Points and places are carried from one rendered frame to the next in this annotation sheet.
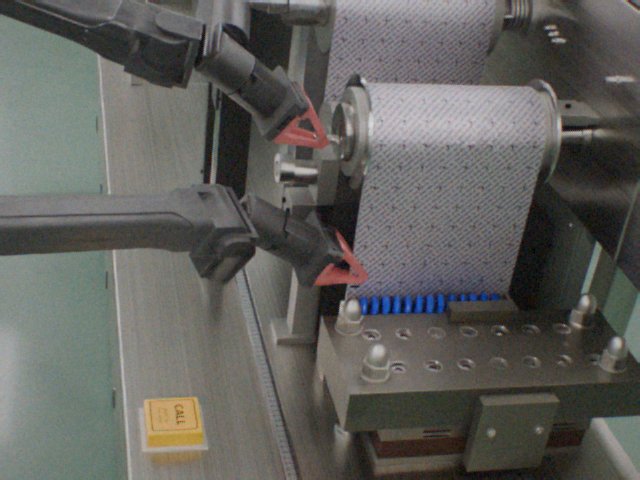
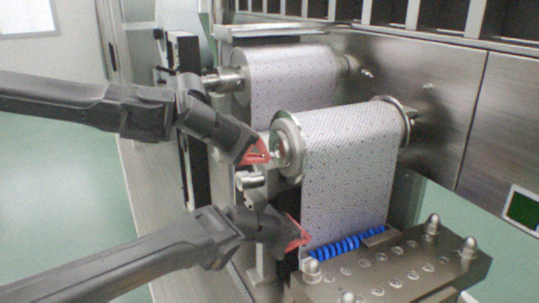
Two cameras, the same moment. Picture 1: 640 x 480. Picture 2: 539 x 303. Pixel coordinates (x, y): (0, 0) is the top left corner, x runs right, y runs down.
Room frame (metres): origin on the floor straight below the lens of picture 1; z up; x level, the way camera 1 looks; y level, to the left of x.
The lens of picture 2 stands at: (0.60, 0.11, 1.53)
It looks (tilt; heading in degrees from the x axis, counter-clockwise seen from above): 25 degrees down; 350
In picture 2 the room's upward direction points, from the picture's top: straight up
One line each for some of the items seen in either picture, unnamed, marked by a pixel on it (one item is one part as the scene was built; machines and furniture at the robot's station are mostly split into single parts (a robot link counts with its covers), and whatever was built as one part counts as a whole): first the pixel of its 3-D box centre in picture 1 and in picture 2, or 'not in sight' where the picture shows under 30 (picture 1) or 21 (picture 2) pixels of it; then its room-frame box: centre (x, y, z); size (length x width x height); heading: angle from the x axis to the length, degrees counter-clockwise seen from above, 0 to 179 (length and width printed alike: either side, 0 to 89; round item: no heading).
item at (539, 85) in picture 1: (534, 134); (384, 127); (1.28, -0.27, 1.25); 0.15 x 0.01 x 0.15; 16
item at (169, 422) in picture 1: (173, 422); not in sight; (0.99, 0.15, 0.91); 0.07 x 0.07 x 0.02; 16
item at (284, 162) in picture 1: (284, 168); (242, 180); (1.22, 0.05, 1.18); 0.04 x 0.02 x 0.04; 16
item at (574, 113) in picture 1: (571, 111); (401, 110); (1.29, -0.32, 1.28); 0.06 x 0.05 x 0.02; 106
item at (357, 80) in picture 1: (354, 131); (286, 147); (1.21, -0.03, 1.25); 0.15 x 0.01 x 0.15; 16
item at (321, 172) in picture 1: (301, 247); (260, 225); (1.23, 0.02, 1.05); 0.06 x 0.05 x 0.31; 106
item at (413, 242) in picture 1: (437, 247); (348, 208); (1.18, -0.16, 1.11); 0.23 x 0.01 x 0.18; 106
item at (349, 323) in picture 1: (350, 314); (312, 268); (1.08, -0.06, 1.05); 0.04 x 0.04 x 0.04
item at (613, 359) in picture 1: (616, 350); (469, 245); (1.08, -0.40, 1.05); 0.04 x 0.04 x 0.04
